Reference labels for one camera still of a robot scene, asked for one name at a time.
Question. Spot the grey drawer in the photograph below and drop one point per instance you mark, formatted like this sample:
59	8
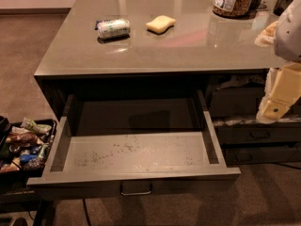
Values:
262	155
259	133
170	143
235	101

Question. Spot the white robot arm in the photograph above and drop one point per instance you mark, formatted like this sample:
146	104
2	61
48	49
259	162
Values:
282	85

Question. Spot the grey cabinet counter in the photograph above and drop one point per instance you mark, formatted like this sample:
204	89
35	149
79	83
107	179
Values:
199	42

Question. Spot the yellow sponge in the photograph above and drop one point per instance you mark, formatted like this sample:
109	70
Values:
160	24

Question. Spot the green white soda can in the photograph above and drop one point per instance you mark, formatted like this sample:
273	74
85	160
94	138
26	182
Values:
110	29

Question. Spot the green snack packet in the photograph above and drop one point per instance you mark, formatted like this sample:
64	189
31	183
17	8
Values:
31	125

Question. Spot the black snack tray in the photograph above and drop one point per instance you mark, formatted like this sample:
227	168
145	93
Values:
10	166

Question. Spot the large jar of nuts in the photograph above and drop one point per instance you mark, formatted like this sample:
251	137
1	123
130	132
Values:
231	8

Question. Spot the brown snack packet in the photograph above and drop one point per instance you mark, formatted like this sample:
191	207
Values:
22	138

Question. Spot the blue snack packet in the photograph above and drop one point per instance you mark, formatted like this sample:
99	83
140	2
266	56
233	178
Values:
25	158

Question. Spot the silver drawer handle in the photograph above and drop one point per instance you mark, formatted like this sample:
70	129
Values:
135	188

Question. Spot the black cart frame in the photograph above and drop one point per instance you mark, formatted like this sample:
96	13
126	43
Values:
16	195

